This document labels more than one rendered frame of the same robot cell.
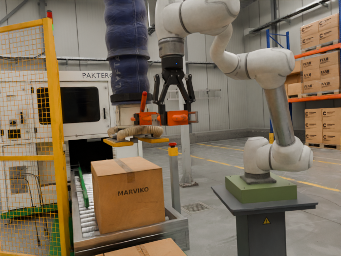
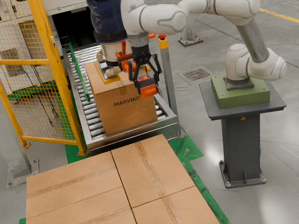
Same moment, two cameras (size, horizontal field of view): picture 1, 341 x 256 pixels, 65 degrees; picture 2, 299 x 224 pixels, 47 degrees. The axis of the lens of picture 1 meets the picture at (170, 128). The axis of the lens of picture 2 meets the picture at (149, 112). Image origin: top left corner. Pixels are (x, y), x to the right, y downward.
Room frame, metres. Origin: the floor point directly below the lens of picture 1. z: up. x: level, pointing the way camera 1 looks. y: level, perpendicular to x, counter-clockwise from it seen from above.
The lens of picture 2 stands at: (-0.47, -0.24, 1.99)
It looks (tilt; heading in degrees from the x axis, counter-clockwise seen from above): 31 degrees down; 9
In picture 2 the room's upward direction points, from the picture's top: 11 degrees counter-clockwise
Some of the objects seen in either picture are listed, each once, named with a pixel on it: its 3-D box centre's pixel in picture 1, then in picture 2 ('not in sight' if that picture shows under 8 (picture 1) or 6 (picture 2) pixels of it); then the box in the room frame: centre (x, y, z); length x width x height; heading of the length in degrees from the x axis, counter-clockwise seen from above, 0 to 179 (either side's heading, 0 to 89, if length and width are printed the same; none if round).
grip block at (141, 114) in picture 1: (145, 118); (127, 62); (1.26, 0.11, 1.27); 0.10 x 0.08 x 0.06; 112
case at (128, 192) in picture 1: (124, 191); (119, 93); (1.90, 0.36, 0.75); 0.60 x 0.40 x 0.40; 20
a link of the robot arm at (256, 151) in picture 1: (258, 154); (238, 61); (1.68, -0.54, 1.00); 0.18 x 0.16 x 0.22; 53
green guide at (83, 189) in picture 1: (78, 182); (74, 67); (2.91, 1.05, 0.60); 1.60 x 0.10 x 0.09; 21
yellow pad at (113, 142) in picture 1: (116, 138); (105, 68); (1.45, 0.30, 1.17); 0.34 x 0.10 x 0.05; 22
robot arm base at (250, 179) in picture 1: (256, 174); (237, 77); (1.71, -0.53, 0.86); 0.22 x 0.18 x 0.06; 1
